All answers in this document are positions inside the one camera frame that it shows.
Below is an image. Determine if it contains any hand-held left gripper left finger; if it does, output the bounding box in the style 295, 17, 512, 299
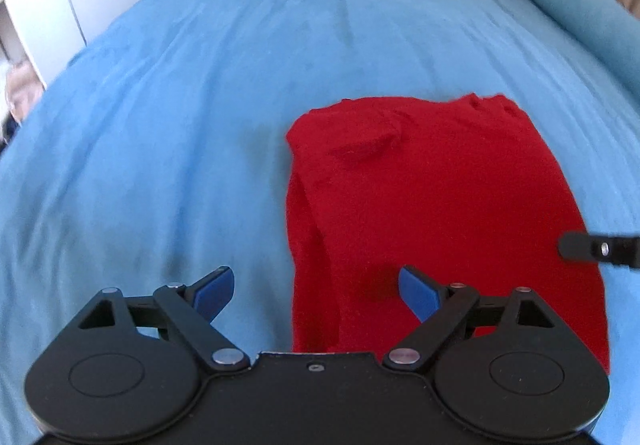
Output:
76, 266, 251, 370

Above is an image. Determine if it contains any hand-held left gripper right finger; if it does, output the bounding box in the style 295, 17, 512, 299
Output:
382, 265, 557, 370

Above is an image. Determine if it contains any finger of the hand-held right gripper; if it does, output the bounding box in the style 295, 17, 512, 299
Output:
557, 231, 640, 270

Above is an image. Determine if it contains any red knit sweater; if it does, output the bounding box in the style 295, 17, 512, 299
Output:
285, 94, 612, 374

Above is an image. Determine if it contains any bed with blue sheet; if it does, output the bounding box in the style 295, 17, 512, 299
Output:
0, 0, 640, 445

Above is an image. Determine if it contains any folded blue duvet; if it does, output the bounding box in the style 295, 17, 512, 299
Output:
462, 0, 640, 92

